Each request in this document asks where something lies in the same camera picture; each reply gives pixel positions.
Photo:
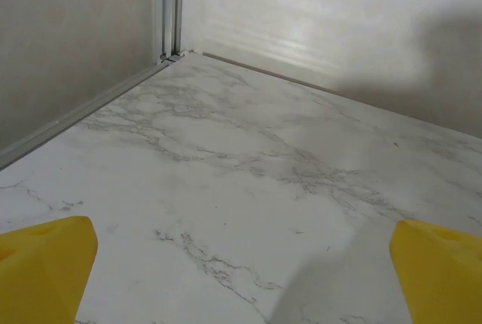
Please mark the aluminium frame post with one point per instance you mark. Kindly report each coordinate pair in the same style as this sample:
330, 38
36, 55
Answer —
168, 7

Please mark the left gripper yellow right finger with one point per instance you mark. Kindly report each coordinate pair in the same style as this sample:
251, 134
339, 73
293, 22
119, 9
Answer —
440, 279

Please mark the aluminium table edge rail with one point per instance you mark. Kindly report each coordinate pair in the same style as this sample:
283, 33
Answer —
263, 71
75, 115

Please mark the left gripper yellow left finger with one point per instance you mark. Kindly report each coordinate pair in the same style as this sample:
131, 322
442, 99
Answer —
41, 275

